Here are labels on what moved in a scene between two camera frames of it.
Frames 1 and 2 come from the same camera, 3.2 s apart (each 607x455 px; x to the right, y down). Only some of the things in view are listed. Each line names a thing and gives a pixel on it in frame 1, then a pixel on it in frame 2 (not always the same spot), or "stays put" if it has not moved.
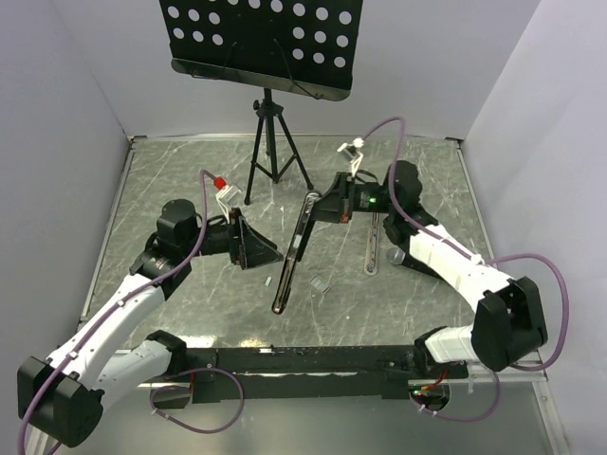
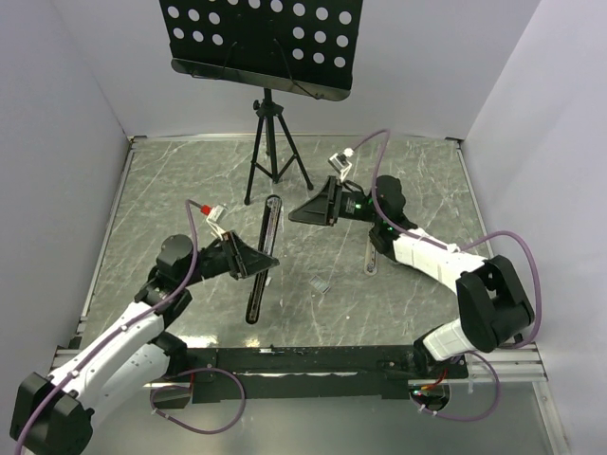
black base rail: x=299 y=373 stays put
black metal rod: x=299 y=239 -> x=269 y=235
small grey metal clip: x=320 y=283 stays put
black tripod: x=266 y=108 stays put
